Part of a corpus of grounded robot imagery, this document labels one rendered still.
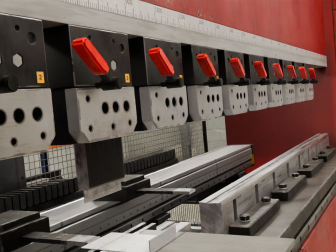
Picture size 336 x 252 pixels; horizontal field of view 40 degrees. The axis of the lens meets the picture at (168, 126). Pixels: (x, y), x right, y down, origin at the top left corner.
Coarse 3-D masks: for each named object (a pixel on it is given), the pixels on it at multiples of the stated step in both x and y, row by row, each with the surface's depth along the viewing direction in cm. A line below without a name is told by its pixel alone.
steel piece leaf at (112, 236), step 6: (108, 234) 80; (114, 234) 80; (120, 234) 80; (96, 240) 77; (102, 240) 77; (108, 240) 77; (84, 246) 74; (90, 246) 74; (96, 246) 74; (102, 246) 74
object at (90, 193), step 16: (80, 144) 70; (96, 144) 72; (112, 144) 76; (80, 160) 70; (96, 160) 72; (112, 160) 76; (80, 176) 70; (96, 176) 72; (112, 176) 75; (96, 192) 73; (112, 192) 77
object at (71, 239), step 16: (0, 224) 81; (16, 224) 83; (32, 224) 86; (48, 224) 89; (0, 240) 79; (16, 240) 82; (32, 240) 82; (48, 240) 80; (64, 240) 78; (80, 240) 77
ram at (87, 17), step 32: (0, 0) 53; (32, 0) 57; (160, 0) 87; (192, 0) 100; (224, 0) 118; (256, 0) 144; (288, 0) 184; (320, 0) 254; (128, 32) 76; (160, 32) 86; (192, 32) 99; (256, 32) 142; (288, 32) 181; (320, 32) 248; (320, 64) 243
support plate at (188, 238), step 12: (180, 240) 74; (192, 240) 73; (204, 240) 73; (216, 240) 72; (228, 240) 72; (240, 240) 71; (252, 240) 71; (264, 240) 70; (276, 240) 70; (288, 240) 69
